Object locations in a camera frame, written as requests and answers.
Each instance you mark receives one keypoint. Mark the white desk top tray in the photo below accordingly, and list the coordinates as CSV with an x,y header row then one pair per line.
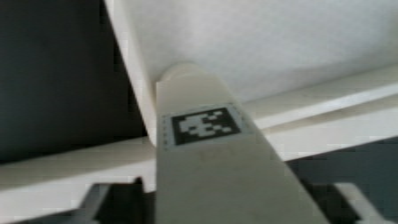
x,y
302,52

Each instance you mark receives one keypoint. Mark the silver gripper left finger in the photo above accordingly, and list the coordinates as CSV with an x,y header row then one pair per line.
x,y
115,205

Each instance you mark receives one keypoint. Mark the white front barrier wall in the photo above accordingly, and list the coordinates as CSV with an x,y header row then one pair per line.
x,y
44,184

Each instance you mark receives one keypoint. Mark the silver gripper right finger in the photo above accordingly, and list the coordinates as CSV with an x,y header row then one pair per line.
x,y
344,204

